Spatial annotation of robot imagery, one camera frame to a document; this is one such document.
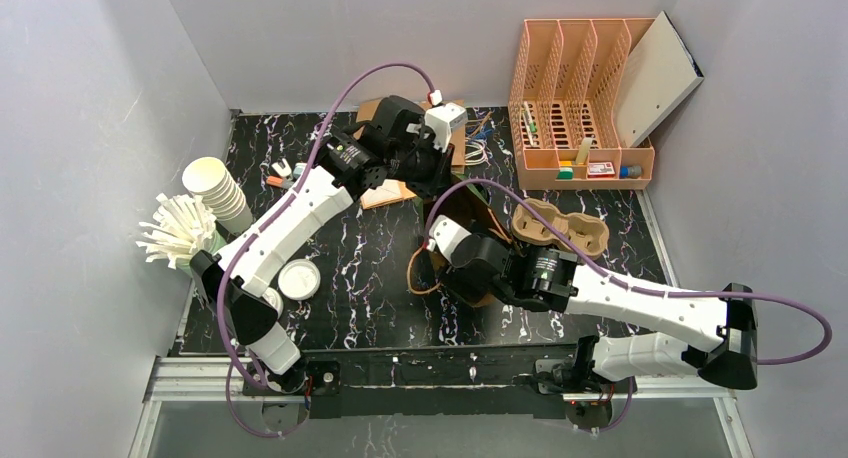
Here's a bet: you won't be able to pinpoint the green kraft paper bag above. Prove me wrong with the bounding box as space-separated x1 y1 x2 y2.
420 175 518 308

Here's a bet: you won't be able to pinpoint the brown pulp cup carrier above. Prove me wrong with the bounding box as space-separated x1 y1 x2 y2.
511 198 610 260

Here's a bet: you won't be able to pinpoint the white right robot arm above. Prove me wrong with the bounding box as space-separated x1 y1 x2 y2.
428 233 758 390

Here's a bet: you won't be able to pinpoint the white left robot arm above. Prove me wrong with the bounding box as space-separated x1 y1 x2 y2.
189 95 467 376

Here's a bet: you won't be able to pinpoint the stack of flat paper bags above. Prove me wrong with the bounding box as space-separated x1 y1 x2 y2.
356 98 466 209

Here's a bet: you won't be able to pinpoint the teal and orange stapler tools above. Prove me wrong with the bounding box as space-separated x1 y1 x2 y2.
265 159 306 189

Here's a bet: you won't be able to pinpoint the red and white small box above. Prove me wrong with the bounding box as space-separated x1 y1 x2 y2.
587 162 617 179

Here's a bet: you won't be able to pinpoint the white cup lid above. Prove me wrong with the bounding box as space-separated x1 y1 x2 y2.
277 259 321 301
262 287 284 317

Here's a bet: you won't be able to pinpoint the grey blue small bottle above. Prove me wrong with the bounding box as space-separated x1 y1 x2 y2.
619 165 643 179

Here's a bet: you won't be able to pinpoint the orange plastic file organizer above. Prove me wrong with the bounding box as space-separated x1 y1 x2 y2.
508 18 655 191

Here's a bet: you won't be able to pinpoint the stack of white paper cups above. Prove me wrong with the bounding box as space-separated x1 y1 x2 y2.
182 157 254 235

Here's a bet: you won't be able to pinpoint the green cup of white straws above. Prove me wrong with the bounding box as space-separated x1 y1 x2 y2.
135 193 226 273

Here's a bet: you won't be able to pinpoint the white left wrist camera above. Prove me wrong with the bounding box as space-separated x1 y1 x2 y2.
424 102 468 153

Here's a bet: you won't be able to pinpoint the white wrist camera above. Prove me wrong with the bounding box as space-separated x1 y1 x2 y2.
424 102 468 153
425 215 472 265

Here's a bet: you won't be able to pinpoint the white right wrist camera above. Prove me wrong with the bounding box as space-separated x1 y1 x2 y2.
425 215 472 265

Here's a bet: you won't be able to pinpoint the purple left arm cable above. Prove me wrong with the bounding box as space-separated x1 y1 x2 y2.
217 62 442 440

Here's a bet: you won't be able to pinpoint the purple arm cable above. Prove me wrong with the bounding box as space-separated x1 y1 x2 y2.
217 62 442 440
423 178 833 436

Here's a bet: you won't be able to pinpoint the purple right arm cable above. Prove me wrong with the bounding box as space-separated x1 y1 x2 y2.
423 178 833 436

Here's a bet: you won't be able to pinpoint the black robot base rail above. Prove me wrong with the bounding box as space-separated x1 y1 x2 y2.
241 340 664 420

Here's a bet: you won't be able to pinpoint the white board leaning on wall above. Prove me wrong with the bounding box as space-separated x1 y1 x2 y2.
613 11 704 148

